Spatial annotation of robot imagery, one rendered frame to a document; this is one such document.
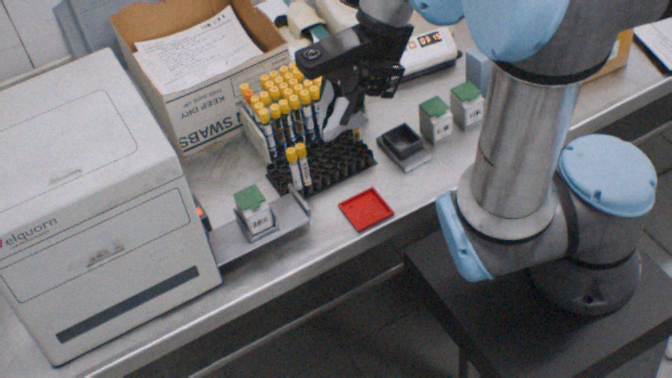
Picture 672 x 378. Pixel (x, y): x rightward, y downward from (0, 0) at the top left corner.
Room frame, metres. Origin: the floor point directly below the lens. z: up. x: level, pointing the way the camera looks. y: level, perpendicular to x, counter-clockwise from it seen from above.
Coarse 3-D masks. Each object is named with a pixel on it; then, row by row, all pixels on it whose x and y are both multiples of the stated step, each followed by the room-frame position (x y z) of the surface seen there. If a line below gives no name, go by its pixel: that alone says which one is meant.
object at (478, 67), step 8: (472, 48) 1.14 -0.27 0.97; (472, 56) 1.12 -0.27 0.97; (480, 56) 1.12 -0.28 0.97; (472, 64) 1.12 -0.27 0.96; (480, 64) 1.11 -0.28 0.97; (488, 64) 1.11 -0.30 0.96; (472, 72) 1.12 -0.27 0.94; (480, 72) 1.11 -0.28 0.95; (488, 72) 1.11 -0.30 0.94; (472, 80) 1.12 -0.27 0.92; (480, 80) 1.11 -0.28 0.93; (488, 80) 1.11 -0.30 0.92; (480, 88) 1.11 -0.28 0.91
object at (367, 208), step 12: (360, 192) 0.93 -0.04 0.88; (372, 192) 0.94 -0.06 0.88; (348, 204) 0.92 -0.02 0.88; (360, 204) 0.91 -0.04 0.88; (372, 204) 0.91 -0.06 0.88; (384, 204) 0.90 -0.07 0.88; (348, 216) 0.89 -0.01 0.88; (360, 216) 0.89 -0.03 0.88; (372, 216) 0.88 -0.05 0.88; (384, 216) 0.88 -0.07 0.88; (360, 228) 0.86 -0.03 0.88
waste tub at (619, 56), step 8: (624, 32) 1.14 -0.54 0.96; (632, 32) 1.14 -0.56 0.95; (616, 40) 1.13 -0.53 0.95; (624, 40) 1.14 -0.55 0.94; (616, 48) 1.13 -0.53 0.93; (624, 48) 1.14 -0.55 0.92; (616, 56) 1.13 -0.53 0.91; (624, 56) 1.14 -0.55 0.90; (608, 64) 1.13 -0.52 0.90; (616, 64) 1.13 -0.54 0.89; (624, 64) 1.14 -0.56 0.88; (600, 72) 1.12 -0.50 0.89; (608, 72) 1.13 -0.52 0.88; (592, 80) 1.12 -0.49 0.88
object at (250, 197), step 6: (252, 186) 0.90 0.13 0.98; (240, 192) 0.89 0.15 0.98; (246, 192) 0.88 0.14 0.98; (252, 192) 0.88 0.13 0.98; (258, 192) 0.88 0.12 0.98; (240, 198) 0.87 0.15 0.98; (246, 198) 0.87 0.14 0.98; (252, 198) 0.87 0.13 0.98; (258, 198) 0.87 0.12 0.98; (264, 198) 0.87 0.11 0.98; (240, 204) 0.86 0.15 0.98; (246, 204) 0.86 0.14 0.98; (252, 204) 0.86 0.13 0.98; (258, 204) 0.86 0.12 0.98; (252, 210) 0.85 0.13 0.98
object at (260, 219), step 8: (264, 200) 0.87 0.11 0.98; (240, 208) 0.86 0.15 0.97; (264, 208) 0.86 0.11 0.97; (240, 216) 0.87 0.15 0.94; (248, 216) 0.85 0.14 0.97; (256, 216) 0.85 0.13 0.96; (264, 216) 0.85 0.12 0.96; (248, 224) 0.84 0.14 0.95; (256, 224) 0.85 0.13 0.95; (264, 224) 0.85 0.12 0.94; (272, 224) 0.86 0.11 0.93; (256, 232) 0.85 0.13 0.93
